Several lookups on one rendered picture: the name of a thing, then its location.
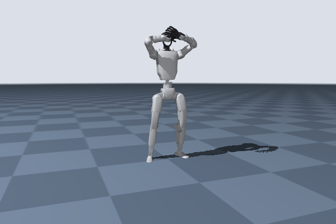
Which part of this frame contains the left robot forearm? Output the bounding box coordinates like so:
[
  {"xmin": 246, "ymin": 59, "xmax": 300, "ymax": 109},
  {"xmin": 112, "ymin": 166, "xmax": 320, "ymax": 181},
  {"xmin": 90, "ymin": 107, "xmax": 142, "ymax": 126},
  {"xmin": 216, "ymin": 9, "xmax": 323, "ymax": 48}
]
[{"xmin": 179, "ymin": 34, "xmax": 194, "ymax": 44}]

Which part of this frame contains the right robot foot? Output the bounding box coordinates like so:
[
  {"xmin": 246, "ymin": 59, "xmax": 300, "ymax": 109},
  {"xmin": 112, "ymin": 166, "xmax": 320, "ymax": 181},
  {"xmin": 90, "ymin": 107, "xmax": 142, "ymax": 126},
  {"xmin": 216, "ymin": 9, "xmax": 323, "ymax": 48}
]
[{"xmin": 146, "ymin": 155, "xmax": 153, "ymax": 163}]

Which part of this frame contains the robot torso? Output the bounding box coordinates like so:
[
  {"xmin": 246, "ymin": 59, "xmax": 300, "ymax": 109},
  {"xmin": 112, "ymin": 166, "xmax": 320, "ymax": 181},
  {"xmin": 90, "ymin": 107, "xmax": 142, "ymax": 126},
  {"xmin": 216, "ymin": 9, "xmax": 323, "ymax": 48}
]
[{"xmin": 156, "ymin": 49, "xmax": 178, "ymax": 101}]

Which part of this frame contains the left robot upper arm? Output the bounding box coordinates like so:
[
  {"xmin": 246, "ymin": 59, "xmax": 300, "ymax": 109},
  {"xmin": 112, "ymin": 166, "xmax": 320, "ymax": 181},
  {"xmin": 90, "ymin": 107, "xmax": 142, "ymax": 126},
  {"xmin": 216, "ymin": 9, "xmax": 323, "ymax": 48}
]
[{"xmin": 177, "ymin": 39, "xmax": 197, "ymax": 60}]

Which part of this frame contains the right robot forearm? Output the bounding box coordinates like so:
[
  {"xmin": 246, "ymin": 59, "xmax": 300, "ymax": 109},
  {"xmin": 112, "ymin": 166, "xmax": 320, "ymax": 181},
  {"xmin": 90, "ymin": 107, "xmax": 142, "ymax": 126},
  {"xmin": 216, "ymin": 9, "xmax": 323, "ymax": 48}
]
[{"xmin": 149, "ymin": 35, "xmax": 171, "ymax": 43}]

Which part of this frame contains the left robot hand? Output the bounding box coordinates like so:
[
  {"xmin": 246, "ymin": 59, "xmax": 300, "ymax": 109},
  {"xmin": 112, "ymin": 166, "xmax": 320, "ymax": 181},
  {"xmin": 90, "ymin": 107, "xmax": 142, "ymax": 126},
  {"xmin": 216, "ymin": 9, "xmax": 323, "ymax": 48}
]
[{"xmin": 165, "ymin": 26, "xmax": 185, "ymax": 39}]

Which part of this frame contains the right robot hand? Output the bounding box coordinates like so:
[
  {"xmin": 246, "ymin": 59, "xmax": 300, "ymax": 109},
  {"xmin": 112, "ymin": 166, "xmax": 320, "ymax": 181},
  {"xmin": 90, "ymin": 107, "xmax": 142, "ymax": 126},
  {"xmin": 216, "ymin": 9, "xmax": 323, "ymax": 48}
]
[{"xmin": 168, "ymin": 35, "xmax": 180, "ymax": 42}]

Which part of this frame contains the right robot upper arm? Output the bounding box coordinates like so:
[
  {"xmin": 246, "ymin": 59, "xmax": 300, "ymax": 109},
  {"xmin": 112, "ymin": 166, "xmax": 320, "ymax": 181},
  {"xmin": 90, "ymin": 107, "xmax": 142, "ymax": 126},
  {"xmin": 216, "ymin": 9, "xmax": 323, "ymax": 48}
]
[{"xmin": 144, "ymin": 37, "xmax": 158, "ymax": 60}]

